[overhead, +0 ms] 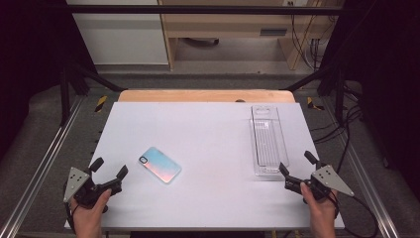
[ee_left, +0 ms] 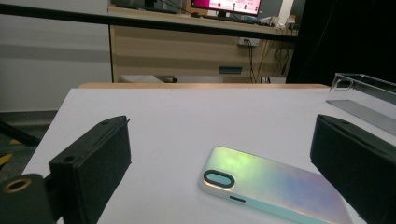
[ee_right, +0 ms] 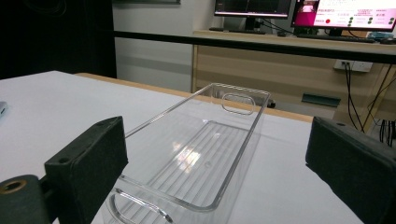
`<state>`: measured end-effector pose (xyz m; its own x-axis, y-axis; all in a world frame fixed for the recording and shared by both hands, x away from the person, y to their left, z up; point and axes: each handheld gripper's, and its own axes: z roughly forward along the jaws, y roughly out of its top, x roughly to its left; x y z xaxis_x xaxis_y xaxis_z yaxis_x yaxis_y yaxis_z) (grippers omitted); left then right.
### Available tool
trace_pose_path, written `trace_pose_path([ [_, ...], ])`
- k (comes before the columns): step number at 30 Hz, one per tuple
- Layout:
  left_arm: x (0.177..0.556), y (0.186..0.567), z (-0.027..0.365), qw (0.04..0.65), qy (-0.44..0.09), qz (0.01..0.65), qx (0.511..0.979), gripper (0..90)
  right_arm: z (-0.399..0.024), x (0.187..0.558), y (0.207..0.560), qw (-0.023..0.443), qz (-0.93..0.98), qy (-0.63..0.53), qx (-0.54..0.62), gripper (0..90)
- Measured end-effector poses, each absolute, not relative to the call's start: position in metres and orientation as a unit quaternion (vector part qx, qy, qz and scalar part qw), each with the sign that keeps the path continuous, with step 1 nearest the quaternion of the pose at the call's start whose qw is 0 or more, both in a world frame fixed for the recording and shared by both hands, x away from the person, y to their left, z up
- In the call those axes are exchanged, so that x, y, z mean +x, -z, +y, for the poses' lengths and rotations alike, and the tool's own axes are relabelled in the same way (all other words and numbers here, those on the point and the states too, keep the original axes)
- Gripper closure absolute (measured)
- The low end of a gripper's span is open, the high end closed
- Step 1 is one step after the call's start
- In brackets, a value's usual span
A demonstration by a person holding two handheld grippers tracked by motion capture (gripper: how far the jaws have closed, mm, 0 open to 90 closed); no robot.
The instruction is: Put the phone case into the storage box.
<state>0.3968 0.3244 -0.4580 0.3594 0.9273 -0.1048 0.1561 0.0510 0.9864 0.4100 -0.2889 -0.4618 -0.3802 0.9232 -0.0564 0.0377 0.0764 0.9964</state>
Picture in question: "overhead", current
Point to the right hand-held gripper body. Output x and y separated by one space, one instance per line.
325 181

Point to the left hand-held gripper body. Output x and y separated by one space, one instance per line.
85 192

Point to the clear plastic packaging tray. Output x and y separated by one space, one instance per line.
267 139

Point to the iridescent phone case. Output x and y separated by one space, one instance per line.
160 164

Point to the person's left hand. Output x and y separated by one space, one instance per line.
89 218

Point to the person's right hand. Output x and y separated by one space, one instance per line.
322 216

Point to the yellow black tape marker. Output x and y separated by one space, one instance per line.
101 103
312 103

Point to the black metal stand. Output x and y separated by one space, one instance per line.
65 95
338 95

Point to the light wooden board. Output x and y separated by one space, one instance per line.
204 95

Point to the white cabinet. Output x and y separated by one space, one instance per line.
119 33

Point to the wooden desk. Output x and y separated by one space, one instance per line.
231 23

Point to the aluminium rail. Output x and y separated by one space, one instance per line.
43 165
366 178

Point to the black horizontal frame bar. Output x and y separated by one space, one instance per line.
198 9

